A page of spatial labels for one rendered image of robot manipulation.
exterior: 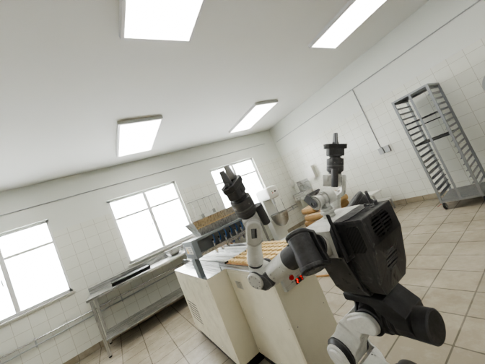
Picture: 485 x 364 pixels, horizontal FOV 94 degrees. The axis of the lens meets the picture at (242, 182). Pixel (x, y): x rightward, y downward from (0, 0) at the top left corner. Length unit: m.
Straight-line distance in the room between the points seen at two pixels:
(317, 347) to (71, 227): 4.37
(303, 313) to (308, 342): 0.17
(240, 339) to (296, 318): 0.75
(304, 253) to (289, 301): 0.80
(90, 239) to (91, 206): 0.60
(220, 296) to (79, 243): 3.43
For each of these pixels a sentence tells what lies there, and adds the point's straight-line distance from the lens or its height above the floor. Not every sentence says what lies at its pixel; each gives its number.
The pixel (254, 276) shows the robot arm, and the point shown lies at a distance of 1.04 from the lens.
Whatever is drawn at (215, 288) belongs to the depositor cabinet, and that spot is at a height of 0.74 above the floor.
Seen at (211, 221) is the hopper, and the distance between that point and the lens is 2.14.
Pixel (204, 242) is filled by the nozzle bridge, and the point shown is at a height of 1.11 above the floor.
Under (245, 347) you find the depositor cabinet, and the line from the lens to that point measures 2.33.
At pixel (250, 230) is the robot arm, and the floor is 1.21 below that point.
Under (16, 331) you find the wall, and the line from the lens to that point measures 5.26.
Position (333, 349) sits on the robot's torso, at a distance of 1.43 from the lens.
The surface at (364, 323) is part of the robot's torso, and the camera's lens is 1.15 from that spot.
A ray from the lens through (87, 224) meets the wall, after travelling 5.08.
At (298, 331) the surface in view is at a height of 0.46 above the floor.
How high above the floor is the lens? 1.33
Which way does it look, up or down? 4 degrees up
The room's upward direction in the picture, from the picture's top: 23 degrees counter-clockwise
